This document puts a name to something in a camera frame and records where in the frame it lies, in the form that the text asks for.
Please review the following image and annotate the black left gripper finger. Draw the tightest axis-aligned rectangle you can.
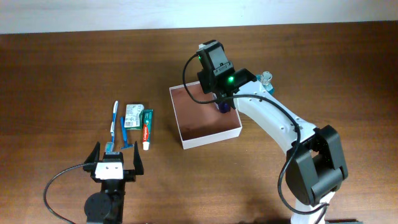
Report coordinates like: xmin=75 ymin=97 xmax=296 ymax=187
xmin=84 ymin=142 xmax=100 ymax=164
xmin=133 ymin=141 xmax=144 ymax=171

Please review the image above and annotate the clear bottle with purple liquid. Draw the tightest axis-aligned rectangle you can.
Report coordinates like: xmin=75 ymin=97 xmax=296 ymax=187
xmin=215 ymin=101 xmax=231 ymax=114

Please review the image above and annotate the white cardboard box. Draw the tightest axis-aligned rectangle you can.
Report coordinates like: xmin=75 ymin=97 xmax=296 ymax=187
xmin=169 ymin=85 xmax=243 ymax=149

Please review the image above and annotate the green white soap box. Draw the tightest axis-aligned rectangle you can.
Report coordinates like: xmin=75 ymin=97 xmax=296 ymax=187
xmin=124 ymin=104 xmax=144 ymax=129

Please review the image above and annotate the blue mouthwash bottle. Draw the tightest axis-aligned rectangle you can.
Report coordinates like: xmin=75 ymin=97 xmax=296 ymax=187
xmin=256 ymin=71 xmax=274 ymax=95

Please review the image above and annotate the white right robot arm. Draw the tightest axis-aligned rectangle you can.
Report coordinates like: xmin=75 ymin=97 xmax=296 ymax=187
xmin=195 ymin=40 xmax=348 ymax=223

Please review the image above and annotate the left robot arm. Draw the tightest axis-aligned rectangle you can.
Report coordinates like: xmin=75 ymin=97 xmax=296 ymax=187
xmin=83 ymin=143 xmax=144 ymax=223

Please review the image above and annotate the blue white toothbrush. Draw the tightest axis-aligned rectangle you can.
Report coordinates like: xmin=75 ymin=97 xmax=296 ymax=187
xmin=105 ymin=100 xmax=119 ymax=152

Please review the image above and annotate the blue disposable razor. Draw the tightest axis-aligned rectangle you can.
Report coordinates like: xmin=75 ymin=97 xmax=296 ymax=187
xmin=120 ymin=116 xmax=134 ymax=150

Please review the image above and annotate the green red toothpaste tube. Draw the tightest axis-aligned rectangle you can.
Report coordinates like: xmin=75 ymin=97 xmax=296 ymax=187
xmin=142 ymin=109 xmax=154 ymax=151

